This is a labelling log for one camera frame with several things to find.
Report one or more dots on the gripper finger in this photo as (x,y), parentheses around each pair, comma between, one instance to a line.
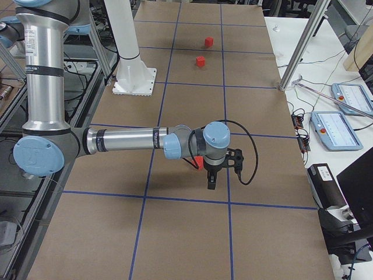
(209,181)
(213,181)

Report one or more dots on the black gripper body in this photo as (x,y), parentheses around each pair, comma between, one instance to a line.
(212,169)

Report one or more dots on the red block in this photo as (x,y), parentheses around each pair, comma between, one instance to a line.
(198,161)
(209,42)
(200,61)

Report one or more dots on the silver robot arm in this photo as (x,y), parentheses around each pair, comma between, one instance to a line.
(49,142)
(12,31)

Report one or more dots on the small circuit board near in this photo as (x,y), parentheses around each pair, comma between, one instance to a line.
(303,142)

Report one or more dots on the small circuit board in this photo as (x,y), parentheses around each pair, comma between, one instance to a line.
(303,142)
(297,121)

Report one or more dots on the small circuit board far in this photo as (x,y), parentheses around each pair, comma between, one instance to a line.
(297,121)

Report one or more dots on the black cardboard box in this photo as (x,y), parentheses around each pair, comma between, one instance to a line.
(324,187)

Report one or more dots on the near blue teach pendant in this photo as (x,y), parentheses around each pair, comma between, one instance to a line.
(334,131)

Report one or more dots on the blue teach pendant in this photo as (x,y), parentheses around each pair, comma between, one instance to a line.
(353,95)
(334,131)

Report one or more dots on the black monitor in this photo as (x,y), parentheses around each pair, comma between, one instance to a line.
(355,182)

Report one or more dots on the long metal rod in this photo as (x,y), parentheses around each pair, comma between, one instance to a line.
(346,109)

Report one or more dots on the black monitor stand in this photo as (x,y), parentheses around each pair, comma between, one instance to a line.
(343,238)

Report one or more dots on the white plastic hook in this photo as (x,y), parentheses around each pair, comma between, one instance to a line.
(275,28)

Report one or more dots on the far blue teach pendant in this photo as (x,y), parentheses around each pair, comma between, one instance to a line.
(353,95)

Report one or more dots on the white camera post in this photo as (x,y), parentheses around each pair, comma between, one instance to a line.
(133,77)

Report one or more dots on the aluminium frame post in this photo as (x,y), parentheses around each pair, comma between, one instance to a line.
(309,30)

